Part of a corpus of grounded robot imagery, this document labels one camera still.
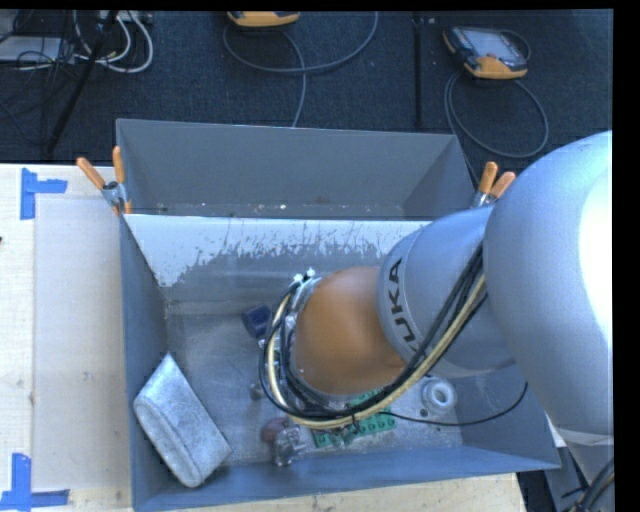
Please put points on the dark blue small block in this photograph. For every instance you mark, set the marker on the dark blue small block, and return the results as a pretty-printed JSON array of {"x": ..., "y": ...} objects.
[{"x": 257, "y": 321}]

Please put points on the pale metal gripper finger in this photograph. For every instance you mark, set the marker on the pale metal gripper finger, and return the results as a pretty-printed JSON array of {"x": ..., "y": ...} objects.
[
  {"x": 283, "y": 456},
  {"x": 294, "y": 440}
]

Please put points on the grey metal bin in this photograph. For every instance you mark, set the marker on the grey metal bin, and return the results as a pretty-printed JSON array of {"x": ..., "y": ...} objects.
[{"x": 225, "y": 360}]

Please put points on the grey oblong pouch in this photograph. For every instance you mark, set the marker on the grey oblong pouch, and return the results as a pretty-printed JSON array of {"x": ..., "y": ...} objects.
[{"x": 180, "y": 425}]

